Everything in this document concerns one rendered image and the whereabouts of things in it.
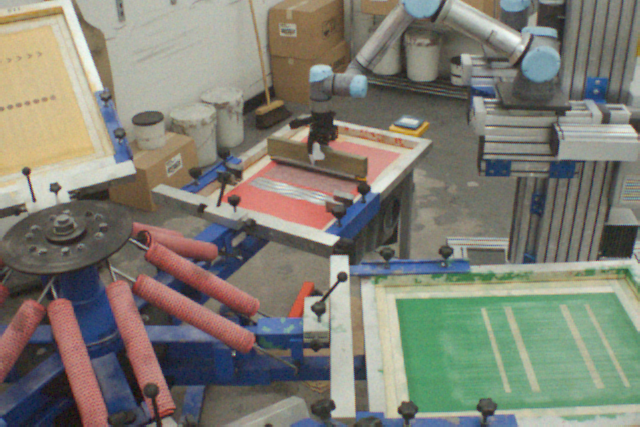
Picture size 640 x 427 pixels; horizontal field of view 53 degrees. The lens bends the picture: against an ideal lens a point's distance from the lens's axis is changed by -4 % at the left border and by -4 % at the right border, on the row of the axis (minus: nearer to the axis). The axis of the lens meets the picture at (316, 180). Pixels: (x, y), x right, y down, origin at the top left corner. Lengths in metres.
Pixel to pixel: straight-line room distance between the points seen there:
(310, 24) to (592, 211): 3.14
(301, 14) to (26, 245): 4.05
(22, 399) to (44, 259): 0.32
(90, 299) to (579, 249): 1.98
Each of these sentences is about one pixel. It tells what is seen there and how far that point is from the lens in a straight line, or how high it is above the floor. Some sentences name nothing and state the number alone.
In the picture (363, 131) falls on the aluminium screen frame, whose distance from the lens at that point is 2.66.
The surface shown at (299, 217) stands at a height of 0.95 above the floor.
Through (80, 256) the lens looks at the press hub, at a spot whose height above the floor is 1.31.
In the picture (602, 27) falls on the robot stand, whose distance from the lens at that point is 2.48.
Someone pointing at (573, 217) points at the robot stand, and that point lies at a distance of 2.80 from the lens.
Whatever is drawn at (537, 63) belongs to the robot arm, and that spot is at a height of 1.43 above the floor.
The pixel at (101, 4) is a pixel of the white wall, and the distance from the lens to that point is 4.21.
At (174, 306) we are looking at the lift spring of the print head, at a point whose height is 1.17.
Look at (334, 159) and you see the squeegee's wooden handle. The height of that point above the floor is 1.03.
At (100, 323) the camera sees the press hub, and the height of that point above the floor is 1.09.
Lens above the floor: 2.08
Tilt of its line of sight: 28 degrees down
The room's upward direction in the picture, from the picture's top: 2 degrees counter-clockwise
